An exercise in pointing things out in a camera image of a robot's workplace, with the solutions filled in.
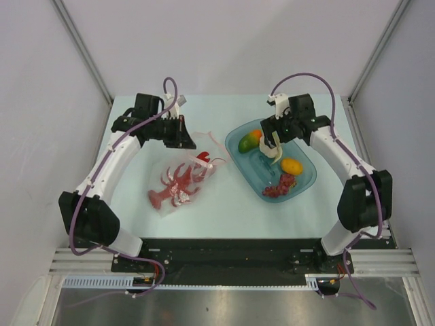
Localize aluminium frame rail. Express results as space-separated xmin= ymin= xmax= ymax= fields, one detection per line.
xmin=341 ymin=96 xmax=434 ymax=325

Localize white toy cauliflower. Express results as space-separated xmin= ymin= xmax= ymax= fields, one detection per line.
xmin=259 ymin=131 xmax=283 ymax=166

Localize clear pink zip top bag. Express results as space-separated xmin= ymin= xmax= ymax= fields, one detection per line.
xmin=146 ymin=132 xmax=230 ymax=217

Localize green orange toy mango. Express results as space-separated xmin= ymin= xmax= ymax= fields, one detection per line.
xmin=238 ymin=130 xmax=262 ymax=153

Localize red toy lobster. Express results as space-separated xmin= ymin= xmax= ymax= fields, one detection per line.
xmin=147 ymin=151 xmax=213 ymax=211

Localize white cable duct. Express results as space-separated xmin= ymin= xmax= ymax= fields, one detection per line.
xmin=305 ymin=274 xmax=341 ymax=289
xmin=63 ymin=276 xmax=155 ymax=289

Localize left white cable duct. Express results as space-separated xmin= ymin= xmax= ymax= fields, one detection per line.
xmin=63 ymin=276 xmax=155 ymax=289

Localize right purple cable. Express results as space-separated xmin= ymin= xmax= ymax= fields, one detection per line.
xmin=270 ymin=72 xmax=383 ymax=310

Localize purple toy grapes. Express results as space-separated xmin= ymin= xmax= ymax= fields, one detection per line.
xmin=262 ymin=173 xmax=297 ymax=198

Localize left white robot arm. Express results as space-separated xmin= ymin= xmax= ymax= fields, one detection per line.
xmin=58 ymin=93 xmax=196 ymax=272

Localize right white cable duct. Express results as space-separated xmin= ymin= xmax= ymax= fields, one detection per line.
xmin=305 ymin=274 xmax=341 ymax=289

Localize teal plastic tray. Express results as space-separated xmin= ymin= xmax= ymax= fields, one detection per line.
xmin=224 ymin=119 xmax=317 ymax=205

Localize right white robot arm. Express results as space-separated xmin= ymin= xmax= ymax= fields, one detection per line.
xmin=259 ymin=94 xmax=392 ymax=272

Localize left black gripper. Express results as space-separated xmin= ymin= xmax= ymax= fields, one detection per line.
xmin=149 ymin=115 xmax=196 ymax=149

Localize yellow toy lemon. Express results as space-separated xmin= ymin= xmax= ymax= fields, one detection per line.
xmin=280 ymin=158 xmax=304 ymax=176

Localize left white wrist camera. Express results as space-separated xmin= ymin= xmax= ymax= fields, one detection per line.
xmin=163 ymin=93 xmax=187 ymax=119

